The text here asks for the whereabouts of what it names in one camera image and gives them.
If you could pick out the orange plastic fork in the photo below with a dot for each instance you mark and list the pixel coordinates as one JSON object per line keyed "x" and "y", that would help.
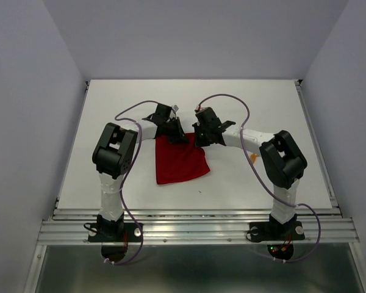
{"x": 253, "y": 157}

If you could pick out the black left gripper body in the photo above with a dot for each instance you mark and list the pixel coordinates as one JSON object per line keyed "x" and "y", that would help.
{"x": 172, "y": 130}

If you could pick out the red cloth napkin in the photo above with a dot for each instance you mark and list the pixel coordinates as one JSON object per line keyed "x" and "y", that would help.
{"x": 181, "y": 162}

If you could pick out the aluminium rail frame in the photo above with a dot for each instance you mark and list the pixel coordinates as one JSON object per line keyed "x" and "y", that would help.
{"x": 195, "y": 232}

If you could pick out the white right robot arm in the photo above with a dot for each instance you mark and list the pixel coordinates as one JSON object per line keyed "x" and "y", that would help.
{"x": 283, "y": 161}

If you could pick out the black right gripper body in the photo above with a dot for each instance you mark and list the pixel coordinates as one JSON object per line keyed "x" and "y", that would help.
{"x": 200, "y": 135}

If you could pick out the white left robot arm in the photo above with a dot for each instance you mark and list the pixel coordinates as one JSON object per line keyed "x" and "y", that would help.
{"x": 117, "y": 150}

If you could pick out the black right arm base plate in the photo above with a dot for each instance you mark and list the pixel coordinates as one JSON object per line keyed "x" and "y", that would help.
{"x": 273, "y": 231}

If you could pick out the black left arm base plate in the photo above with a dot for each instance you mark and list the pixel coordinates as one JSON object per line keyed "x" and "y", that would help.
{"x": 129, "y": 232}

